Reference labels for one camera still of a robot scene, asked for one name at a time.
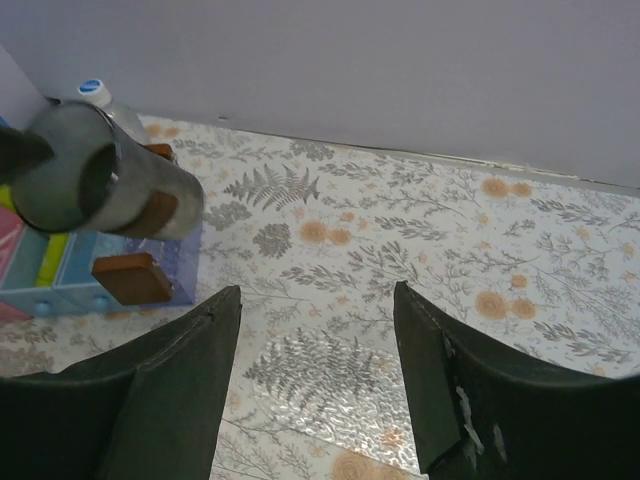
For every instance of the pink drawer box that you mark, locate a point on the pink drawer box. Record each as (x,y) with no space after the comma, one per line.
(11,233)

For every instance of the purple drawer box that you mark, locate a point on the purple drawer box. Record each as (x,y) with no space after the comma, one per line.
(177,258)

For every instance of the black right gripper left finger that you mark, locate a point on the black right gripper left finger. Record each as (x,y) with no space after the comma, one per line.
(148,409)

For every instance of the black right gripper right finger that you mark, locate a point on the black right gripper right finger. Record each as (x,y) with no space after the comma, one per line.
(480,409)

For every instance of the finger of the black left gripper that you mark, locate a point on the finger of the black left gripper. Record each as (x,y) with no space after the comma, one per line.
(21,152)

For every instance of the light blue drawer box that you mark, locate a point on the light blue drawer box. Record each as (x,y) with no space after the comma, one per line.
(74,280)

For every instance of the teal drawer box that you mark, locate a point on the teal drawer box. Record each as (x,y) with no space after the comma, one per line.
(19,289)

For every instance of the clear plastic water bottle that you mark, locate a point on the clear plastic water bottle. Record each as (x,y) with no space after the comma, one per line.
(96,93)

